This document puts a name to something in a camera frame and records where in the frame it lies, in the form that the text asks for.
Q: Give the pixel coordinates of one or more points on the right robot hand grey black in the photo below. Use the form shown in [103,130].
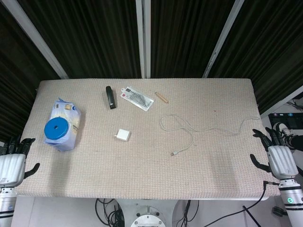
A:
[281,160]

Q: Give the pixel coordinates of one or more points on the blue white tissue pack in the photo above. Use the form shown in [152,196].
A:
[64,108]

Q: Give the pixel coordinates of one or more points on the black device with stickers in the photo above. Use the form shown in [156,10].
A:
[291,119]

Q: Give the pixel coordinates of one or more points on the clear plastic packaged item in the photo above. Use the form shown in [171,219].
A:
[137,97]

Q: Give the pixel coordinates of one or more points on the beige waffle tablecloth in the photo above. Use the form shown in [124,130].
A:
[142,170]

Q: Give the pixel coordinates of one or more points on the left robot hand grey black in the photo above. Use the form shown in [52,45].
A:
[11,165]

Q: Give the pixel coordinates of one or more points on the white metal frame post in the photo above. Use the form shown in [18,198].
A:
[35,40]
[222,40]
[281,100]
[143,35]

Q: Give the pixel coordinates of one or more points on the white black sneaker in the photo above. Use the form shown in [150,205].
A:
[287,134]

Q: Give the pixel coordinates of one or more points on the dark pleated curtain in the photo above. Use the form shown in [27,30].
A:
[94,35]

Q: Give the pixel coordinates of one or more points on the short wooden stick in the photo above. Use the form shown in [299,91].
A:
[161,97]

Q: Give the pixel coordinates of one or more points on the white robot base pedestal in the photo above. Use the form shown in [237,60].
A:
[148,212]

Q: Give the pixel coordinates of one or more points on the blue round disc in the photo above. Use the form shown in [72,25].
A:
[56,128]

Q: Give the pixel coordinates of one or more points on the black chair base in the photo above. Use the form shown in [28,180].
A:
[279,211]

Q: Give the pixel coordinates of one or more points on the white charger adapter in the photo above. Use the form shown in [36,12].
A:
[123,135]

